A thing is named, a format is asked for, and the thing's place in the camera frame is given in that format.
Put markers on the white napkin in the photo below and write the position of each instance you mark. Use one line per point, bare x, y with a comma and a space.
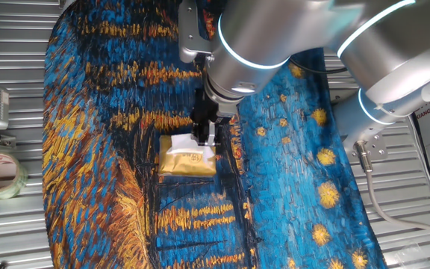
183, 143

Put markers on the starry night painted tablecloth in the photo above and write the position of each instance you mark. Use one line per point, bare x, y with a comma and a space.
99, 187

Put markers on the small black knob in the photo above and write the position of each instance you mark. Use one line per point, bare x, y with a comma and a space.
1, 265

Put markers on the clear tape roll red print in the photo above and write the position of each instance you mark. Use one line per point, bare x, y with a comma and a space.
2, 192

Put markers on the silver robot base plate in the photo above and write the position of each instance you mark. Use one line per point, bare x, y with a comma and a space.
377, 147

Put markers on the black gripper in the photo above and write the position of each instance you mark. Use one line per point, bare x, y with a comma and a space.
204, 110

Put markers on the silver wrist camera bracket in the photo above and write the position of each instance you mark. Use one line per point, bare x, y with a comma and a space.
190, 37

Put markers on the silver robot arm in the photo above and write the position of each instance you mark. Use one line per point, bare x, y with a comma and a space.
260, 33

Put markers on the gold tissue pack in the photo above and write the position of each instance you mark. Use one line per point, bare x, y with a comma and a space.
185, 166

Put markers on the clear plastic bag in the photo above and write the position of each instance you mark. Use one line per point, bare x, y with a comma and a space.
416, 256

